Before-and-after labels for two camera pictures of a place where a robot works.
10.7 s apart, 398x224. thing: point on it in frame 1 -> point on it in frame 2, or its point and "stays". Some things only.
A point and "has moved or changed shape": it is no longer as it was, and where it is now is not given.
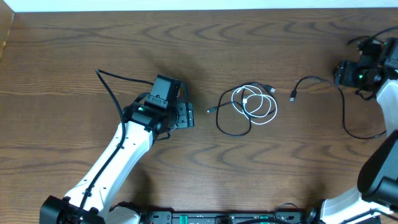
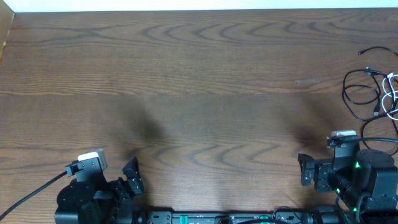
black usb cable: x=268 y=114 -> x=345 y=102
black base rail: x=271 y=217 stays
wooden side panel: x=7 y=15 stays
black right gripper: x=345 y=72 -> x=323 y=168
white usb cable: x=258 y=107 has moved or changed shape
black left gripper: x=188 y=115 -> x=129 y=190
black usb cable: x=292 y=98 -> x=375 y=118
